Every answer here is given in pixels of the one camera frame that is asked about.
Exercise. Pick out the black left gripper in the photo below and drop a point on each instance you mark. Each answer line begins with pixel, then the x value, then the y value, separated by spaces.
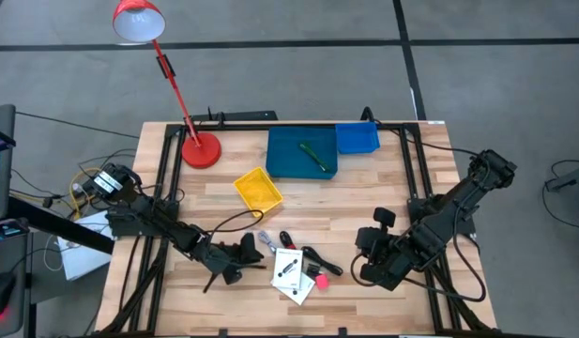
pixel 221 258

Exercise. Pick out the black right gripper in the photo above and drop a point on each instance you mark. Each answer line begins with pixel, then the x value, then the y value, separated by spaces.
pixel 385 216

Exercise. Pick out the white card reader box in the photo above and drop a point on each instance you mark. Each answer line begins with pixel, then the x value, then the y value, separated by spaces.
pixel 298 295
pixel 287 270

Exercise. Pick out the black plug adapter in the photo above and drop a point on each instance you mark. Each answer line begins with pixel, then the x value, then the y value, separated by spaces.
pixel 313 271

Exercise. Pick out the green marker pen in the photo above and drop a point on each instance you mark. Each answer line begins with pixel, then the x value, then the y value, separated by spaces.
pixel 312 155

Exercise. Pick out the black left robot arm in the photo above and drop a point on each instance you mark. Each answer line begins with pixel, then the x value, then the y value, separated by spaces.
pixel 143 211

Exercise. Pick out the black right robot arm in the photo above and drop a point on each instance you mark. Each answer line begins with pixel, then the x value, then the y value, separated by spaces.
pixel 458 206

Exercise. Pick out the yellow bin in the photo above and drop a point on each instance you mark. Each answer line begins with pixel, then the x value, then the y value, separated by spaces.
pixel 258 190

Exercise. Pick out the large teal bin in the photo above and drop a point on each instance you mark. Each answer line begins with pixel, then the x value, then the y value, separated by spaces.
pixel 279 159

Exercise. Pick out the small blue bin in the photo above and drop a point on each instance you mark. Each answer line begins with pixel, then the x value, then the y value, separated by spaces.
pixel 357 138

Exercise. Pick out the red desk lamp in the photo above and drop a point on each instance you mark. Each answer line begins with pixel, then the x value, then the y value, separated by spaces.
pixel 202 151

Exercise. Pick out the black bar with antennas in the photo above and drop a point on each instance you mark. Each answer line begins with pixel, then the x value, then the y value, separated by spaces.
pixel 251 115

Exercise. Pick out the white paper sheet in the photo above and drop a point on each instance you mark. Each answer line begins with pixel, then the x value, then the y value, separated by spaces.
pixel 82 258

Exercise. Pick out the black desk beam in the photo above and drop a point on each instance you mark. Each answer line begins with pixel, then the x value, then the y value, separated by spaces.
pixel 59 225

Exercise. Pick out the grey floor stand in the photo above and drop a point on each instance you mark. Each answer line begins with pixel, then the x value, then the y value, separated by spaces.
pixel 573 178

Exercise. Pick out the grey side desk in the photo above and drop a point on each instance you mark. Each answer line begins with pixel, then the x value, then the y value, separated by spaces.
pixel 19 281

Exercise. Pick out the dark flat device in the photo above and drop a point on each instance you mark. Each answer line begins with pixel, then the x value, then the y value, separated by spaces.
pixel 7 230

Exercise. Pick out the black computer mouse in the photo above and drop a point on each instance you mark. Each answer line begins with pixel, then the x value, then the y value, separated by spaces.
pixel 0 293

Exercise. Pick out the computer monitor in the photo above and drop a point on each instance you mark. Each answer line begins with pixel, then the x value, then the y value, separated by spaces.
pixel 3 188

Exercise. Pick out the small black bracket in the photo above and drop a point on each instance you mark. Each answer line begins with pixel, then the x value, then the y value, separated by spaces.
pixel 343 333

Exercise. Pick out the black aluminium frame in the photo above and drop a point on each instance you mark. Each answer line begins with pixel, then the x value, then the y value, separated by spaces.
pixel 233 127

